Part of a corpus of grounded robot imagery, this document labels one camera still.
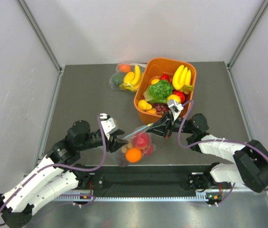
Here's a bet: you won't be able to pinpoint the clear zip bag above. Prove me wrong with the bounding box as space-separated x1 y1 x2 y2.
108 63 146 93
112 123 156 167

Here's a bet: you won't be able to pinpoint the fake green avocado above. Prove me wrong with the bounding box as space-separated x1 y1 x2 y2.
112 72 125 86

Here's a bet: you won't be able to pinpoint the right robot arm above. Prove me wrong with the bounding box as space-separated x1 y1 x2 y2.
147 113 268 192

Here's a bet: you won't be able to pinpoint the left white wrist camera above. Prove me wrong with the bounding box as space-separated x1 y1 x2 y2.
100 113 118 139

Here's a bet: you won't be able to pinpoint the fake orange tangerine in bag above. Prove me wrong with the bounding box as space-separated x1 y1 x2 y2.
118 64 131 73

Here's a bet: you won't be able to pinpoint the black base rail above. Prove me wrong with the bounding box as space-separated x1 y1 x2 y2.
78 165 217 198

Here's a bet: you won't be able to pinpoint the fake green lettuce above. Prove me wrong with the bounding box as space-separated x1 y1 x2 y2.
143 80 174 103

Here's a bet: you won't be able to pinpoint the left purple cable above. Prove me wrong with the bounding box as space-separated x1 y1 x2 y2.
0 115 108 226

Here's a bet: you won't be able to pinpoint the fake banana bunch in bin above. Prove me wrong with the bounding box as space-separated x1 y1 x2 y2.
172 65 194 95

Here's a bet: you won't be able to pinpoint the fake purple grapes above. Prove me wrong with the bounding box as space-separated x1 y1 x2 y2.
153 103 169 116

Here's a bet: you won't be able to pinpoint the fake red apple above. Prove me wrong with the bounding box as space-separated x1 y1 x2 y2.
132 133 151 149

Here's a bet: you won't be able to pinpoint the purple cable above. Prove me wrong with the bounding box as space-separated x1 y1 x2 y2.
0 115 108 226
177 99 268 190

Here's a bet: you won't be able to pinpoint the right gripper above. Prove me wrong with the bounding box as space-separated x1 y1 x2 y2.
146 110 195 139

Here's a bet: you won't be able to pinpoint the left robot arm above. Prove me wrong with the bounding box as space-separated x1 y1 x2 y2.
0 114 128 228

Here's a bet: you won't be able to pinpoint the fake banana bunch in bag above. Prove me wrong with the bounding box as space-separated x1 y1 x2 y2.
119 64 143 92

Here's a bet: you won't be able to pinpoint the fake red pepper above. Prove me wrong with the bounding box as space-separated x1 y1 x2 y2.
172 90 185 104

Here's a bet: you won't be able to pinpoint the fake brown longan bunch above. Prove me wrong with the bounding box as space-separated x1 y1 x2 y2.
121 141 133 153

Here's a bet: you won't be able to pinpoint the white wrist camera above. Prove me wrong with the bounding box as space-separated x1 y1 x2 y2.
100 113 118 139
167 99 184 121

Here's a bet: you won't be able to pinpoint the clear zip top bag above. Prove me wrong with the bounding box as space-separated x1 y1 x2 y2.
112 123 156 167

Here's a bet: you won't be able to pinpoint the fake yellow lemon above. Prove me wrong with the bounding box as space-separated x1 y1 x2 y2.
166 94 181 104

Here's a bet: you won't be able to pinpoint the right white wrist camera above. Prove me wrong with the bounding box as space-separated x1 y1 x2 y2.
167 99 184 121

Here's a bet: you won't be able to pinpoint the orange plastic bin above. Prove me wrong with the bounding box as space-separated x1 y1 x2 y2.
134 58 197 124

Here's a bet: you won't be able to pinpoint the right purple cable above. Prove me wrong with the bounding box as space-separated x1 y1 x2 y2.
177 99 268 190

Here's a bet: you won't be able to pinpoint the fake yellow pepper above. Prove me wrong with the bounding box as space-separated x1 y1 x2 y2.
137 99 153 111

